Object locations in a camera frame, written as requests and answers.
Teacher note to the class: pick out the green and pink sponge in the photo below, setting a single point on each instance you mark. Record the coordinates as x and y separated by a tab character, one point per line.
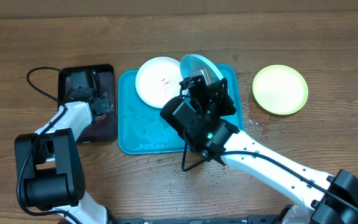
101	119

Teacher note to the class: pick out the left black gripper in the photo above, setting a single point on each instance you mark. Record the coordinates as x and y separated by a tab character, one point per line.
106	107

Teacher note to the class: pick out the white round plate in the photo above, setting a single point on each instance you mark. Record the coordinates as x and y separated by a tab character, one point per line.
158	81

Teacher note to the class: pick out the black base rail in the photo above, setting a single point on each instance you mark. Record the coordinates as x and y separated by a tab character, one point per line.
251	219

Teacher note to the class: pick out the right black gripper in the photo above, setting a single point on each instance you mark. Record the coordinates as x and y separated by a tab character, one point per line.
225	99

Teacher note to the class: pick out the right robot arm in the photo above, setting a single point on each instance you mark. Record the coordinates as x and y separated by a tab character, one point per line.
317	196

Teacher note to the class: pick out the yellow-green round plate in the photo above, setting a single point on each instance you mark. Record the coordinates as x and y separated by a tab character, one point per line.
280	89

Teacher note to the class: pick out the light blue round plate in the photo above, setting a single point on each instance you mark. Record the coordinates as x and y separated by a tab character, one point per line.
193	62

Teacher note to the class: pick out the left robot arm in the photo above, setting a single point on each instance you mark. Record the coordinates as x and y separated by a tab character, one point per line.
50	177

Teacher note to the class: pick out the teal plastic serving tray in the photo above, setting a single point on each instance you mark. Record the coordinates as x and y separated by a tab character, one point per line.
141	129

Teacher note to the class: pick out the black rectangular tray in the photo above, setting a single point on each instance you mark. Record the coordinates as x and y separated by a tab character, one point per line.
95	131

